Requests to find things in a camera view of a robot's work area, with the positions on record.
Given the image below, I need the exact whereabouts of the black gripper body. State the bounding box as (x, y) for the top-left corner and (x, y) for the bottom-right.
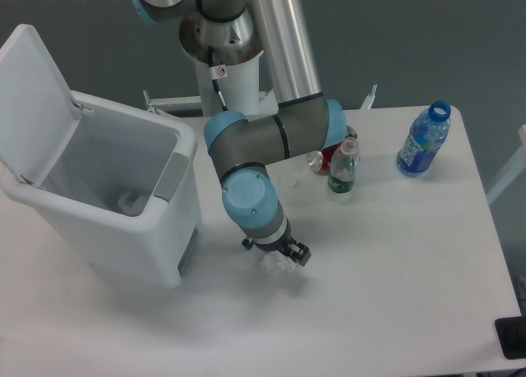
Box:
(251, 233), (294, 256)

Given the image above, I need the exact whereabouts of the white paper ball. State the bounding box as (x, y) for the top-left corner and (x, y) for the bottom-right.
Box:
(261, 252), (297, 275)

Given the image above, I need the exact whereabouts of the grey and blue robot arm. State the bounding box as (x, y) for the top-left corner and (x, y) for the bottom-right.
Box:
(132, 0), (347, 265)

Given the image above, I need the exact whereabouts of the white bottle cap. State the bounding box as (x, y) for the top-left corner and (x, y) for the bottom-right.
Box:
(281, 177), (298, 189)

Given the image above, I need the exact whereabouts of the crushed red soda can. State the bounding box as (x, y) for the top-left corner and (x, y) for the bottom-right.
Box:
(306, 143), (341, 174)

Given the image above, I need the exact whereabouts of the clear green-label plastic bottle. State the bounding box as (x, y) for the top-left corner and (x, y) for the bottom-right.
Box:
(328, 136), (359, 194)

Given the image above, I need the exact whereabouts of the white paper inside bin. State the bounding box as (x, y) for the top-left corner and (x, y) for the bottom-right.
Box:
(117, 191), (148, 216)

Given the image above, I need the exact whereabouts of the white trash bin with lid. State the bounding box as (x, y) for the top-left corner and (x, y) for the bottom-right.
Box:
(1, 24), (201, 288)

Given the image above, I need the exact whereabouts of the blue plastic drink bottle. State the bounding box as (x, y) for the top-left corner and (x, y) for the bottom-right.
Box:
(396, 100), (451, 177)

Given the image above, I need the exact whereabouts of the black device at table corner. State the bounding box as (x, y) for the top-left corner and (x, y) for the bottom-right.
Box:
(495, 316), (525, 360)

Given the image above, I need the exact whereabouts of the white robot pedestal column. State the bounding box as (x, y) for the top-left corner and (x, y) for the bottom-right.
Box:
(193, 52), (262, 117)

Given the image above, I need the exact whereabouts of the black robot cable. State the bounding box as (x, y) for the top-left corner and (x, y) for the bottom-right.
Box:
(207, 46), (229, 114)

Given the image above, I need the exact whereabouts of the white frame at right edge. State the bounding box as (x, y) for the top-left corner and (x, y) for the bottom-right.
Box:
(486, 125), (525, 205)

